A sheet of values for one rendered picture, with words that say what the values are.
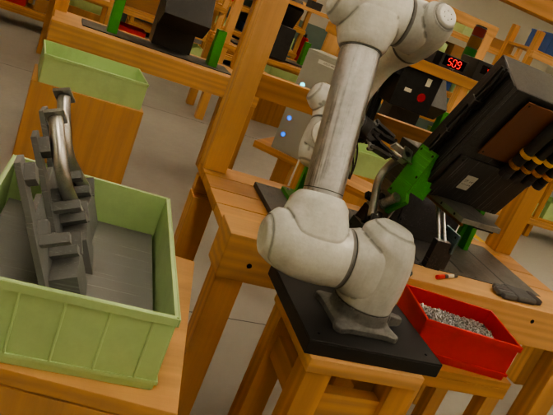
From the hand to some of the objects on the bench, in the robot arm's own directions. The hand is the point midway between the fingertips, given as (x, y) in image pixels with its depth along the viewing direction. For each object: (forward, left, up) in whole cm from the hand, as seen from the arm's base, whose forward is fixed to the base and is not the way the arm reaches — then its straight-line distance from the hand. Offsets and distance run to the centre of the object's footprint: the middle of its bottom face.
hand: (399, 153), depth 228 cm
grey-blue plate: (-18, -23, -31) cm, 42 cm away
